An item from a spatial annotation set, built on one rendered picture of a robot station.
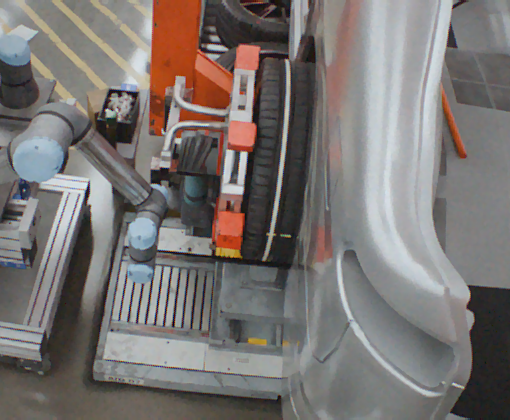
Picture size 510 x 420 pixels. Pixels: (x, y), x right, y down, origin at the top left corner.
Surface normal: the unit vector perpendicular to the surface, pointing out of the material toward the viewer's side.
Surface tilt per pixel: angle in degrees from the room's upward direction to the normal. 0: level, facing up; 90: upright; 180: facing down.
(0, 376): 0
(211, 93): 90
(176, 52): 90
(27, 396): 0
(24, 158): 85
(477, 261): 19
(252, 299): 0
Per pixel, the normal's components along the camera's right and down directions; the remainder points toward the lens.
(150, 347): 0.11, -0.65
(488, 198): 0.09, -0.32
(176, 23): -0.04, 0.76
